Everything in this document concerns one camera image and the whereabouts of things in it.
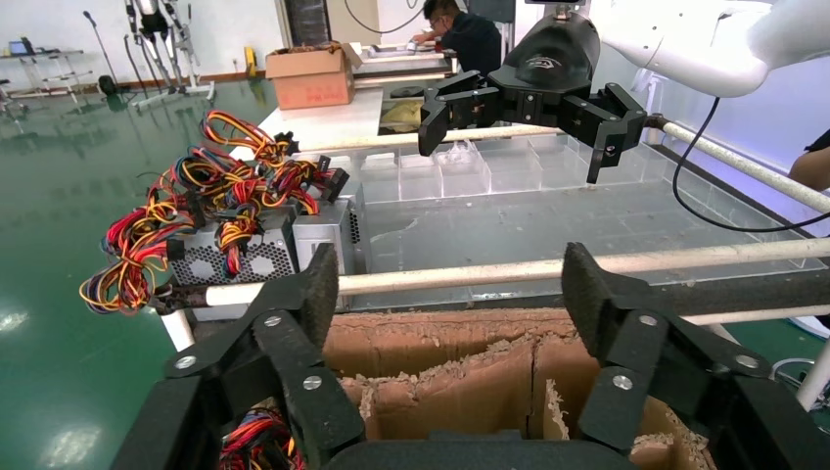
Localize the yellow cloth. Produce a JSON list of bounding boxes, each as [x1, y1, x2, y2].
[[379, 100, 426, 135]]

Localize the white pipe table frame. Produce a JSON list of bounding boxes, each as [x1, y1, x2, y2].
[[155, 117, 830, 413]]

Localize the clear acrylic divider tray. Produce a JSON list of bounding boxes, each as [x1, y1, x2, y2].
[[356, 132, 828, 287]]

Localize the white work table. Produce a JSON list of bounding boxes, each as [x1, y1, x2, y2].
[[230, 87, 385, 164]]

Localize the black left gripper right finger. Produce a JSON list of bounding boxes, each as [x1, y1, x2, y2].
[[561, 241, 830, 470]]

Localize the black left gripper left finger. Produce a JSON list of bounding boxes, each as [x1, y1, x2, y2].
[[110, 243, 368, 470]]

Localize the black pillar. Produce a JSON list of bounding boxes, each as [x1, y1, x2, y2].
[[284, 0, 330, 48]]

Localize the power supply with honeycomb grille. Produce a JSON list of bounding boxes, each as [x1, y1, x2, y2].
[[166, 216, 300, 290]]

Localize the black hanging wall cable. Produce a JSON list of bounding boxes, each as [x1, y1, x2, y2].
[[342, 0, 426, 35]]

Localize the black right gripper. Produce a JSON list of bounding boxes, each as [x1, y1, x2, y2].
[[418, 9, 650, 185]]

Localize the torn cardboard divider box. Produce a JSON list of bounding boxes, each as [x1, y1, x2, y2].
[[320, 307, 717, 470]]

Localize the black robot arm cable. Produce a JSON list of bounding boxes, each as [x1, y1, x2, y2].
[[670, 97, 830, 235]]

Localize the grey workbench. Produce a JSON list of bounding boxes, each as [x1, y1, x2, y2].
[[352, 41, 458, 89]]

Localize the humanoid robot on stand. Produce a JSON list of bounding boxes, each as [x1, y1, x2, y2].
[[122, 0, 216, 109]]

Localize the closed brown cardboard box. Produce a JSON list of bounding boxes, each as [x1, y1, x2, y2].
[[264, 40, 364, 112]]

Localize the person in black shirt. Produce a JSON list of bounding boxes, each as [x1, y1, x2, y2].
[[411, 0, 504, 79]]

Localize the white floor cables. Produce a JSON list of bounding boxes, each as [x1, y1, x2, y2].
[[769, 356, 830, 406]]

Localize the black floor stand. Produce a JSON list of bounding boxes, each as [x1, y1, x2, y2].
[[82, 9, 121, 99]]

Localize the bystander forearm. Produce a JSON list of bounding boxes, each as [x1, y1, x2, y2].
[[787, 128, 830, 193]]

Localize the metal shelf rack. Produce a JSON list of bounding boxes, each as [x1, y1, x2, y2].
[[0, 48, 95, 105]]

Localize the silver computer power supply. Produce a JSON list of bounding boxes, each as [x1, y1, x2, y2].
[[292, 188, 374, 277]]

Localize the dark monitor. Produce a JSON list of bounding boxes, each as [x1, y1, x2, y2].
[[465, 0, 518, 25]]

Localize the tangled coloured wire bundle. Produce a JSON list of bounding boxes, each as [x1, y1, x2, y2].
[[78, 109, 351, 317]]

